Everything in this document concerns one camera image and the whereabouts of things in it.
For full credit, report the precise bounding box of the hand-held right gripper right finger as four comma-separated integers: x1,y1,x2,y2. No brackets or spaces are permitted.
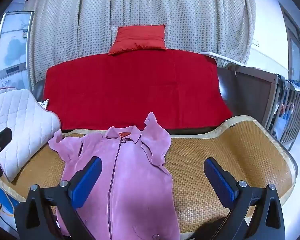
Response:
204,157,286,240

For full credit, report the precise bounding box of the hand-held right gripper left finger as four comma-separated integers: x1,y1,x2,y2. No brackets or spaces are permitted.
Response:
14,156,103,240

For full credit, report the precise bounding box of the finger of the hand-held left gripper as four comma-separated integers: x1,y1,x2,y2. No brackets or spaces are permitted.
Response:
0,127,13,182

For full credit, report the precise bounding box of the pink corduroy jacket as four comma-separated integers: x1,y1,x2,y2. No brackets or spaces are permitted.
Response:
48,112,181,240

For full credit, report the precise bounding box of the white quilted cushion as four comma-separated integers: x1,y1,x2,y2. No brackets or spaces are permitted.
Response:
0,89,62,183

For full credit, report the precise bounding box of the woven bamboo mat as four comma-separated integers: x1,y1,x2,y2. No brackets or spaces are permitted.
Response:
0,115,298,240

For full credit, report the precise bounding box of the brown wooden crib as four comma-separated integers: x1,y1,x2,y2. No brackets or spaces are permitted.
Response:
216,64,300,152

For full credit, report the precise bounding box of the red blanket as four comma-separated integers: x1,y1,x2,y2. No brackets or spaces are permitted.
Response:
43,48,233,132

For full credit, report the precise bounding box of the white board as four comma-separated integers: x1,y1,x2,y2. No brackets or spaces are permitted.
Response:
199,51,243,64

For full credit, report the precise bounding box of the red pillow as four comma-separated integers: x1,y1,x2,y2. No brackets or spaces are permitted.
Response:
107,24,167,56

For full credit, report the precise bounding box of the beige dotted curtain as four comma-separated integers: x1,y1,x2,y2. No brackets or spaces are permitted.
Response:
25,0,256,88

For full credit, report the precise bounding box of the wooden framed door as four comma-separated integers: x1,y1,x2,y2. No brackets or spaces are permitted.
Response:
278,2,300,90

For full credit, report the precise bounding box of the orange cable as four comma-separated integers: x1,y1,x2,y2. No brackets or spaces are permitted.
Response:
0,190,17,218

